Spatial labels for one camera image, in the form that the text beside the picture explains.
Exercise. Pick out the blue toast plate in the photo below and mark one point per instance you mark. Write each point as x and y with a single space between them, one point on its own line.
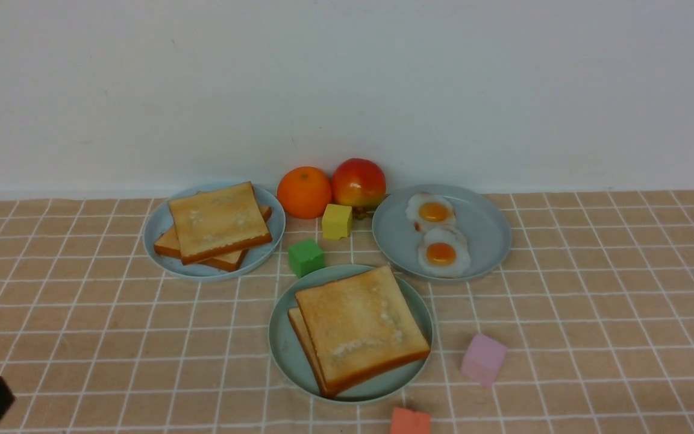
160 220

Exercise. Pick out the green center plate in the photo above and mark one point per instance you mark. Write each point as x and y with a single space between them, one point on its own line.
292 362

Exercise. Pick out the green foam cube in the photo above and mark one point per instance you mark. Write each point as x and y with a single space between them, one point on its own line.
305 256

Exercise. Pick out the orange fruit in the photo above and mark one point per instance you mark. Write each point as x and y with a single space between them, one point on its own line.
305 192

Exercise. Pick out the yellow foam cube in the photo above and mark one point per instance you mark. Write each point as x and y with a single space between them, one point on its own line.
337 222

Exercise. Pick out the orange foam cube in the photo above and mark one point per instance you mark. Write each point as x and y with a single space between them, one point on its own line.
407 421

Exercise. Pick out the red yellow apple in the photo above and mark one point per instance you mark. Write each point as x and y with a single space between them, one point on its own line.
358 183

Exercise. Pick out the blue egg plate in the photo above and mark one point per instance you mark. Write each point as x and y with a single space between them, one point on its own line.
486 228

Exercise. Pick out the fried egg toy front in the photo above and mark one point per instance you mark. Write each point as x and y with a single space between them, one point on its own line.
444 252

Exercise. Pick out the fried egg toy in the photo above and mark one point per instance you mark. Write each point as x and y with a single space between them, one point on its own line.
427 211
444 252

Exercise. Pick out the fried egg toy back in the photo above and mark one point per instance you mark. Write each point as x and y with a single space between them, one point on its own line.
427 211

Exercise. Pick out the pink foam cube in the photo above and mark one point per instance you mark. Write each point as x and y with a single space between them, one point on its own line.
483 359

